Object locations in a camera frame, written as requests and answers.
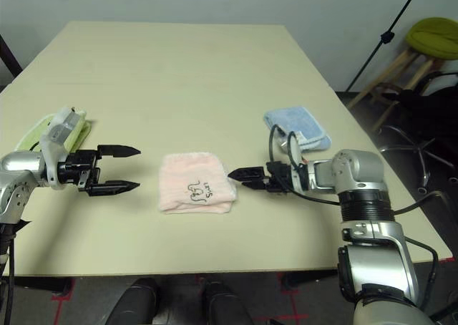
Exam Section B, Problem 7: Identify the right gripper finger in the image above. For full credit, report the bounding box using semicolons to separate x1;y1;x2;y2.
241;178;269;190
227;165;268;182

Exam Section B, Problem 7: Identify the wooden stool green cushion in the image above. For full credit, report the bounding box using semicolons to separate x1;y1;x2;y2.
346;16;458;132

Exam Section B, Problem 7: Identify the blue folded towel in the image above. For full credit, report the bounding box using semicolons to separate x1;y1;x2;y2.
263;105;332;152

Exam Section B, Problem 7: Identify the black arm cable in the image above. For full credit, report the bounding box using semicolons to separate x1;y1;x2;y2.
268;124;458;294
0;228;17;325

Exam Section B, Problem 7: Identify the black robot foot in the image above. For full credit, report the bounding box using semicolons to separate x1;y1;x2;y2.
107;277;160;325
200;278;255;325

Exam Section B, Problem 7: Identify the black tripod stand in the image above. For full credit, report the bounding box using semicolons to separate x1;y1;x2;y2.
345;0;425;92

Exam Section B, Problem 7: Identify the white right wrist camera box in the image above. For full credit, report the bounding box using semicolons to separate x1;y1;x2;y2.
278;131;312;192

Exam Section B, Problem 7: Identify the black table foot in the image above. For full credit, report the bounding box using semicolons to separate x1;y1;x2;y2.
0;276;72;297
284;270;339;290

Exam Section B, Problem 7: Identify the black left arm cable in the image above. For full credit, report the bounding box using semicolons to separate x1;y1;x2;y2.
0;228;17;325

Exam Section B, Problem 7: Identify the black robot right foot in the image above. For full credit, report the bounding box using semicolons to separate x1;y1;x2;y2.
200;278;255;325

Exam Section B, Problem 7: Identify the green folded towel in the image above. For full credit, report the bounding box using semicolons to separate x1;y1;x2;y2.
14;108;93;153

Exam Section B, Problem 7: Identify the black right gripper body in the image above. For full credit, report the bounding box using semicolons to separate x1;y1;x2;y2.
264;161;297;195

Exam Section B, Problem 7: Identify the black office chair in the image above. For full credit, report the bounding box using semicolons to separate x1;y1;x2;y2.
379;72;458;193

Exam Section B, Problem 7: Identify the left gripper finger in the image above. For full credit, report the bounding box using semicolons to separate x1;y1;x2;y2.
96;144;141;160
87;180;141;197

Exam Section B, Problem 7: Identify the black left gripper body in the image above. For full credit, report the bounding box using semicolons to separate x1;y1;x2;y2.
57;148;101;193

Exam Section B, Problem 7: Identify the black robot left foot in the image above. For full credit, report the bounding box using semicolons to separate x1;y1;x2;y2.
107;277;160;325

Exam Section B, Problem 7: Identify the pink terry towel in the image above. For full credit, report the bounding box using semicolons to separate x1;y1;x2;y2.
158;152;239;215

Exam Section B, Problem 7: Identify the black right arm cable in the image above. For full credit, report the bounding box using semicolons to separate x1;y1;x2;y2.
268;124;458;294

